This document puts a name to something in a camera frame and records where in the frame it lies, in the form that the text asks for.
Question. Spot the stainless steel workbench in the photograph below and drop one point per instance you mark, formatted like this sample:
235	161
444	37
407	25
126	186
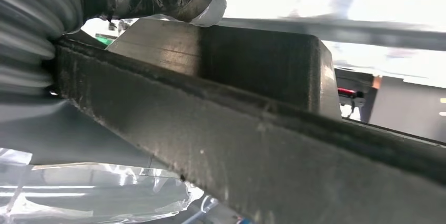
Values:
348	32

